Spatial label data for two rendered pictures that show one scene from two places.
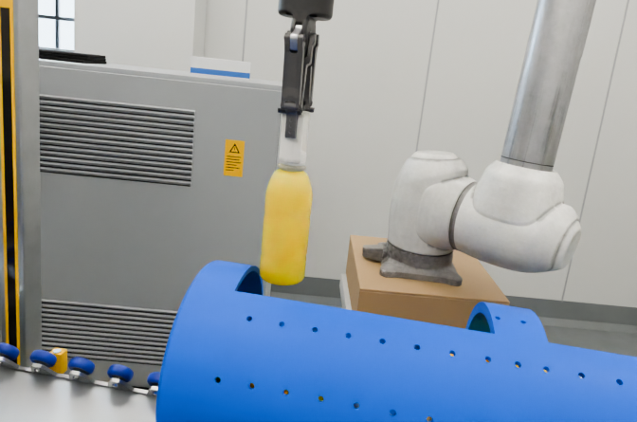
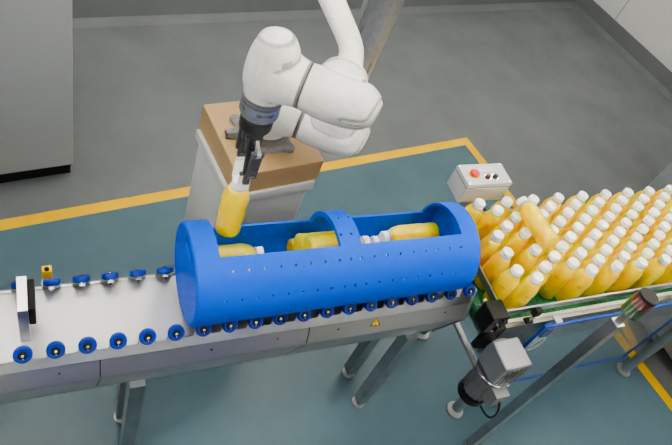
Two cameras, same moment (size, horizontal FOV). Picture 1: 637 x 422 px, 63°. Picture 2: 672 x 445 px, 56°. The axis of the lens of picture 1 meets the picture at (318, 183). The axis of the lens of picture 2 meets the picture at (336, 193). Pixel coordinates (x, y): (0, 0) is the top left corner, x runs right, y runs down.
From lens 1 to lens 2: 120 cm
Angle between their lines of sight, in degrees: 50
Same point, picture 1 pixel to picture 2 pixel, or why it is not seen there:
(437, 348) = (319, 261)
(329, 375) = (275, 286)
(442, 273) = (283, 147)
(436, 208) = (285, 120)
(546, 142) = not seen: hidden behind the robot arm
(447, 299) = (289, 168)
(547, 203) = not seen: hidden behind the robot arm
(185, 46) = not seen: outside the picture
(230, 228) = (29, 38)
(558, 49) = (374, 43)
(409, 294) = (267, 171)
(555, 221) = (358, 136)
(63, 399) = (82, 301)
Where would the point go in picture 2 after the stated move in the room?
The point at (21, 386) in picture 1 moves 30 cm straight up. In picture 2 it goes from (46, 301) to (42, 235)
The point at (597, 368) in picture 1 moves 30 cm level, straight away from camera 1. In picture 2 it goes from (379, 251) to (384, 177)
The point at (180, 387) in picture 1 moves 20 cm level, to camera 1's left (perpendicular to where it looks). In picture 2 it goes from (208, 309) to (127, 329)
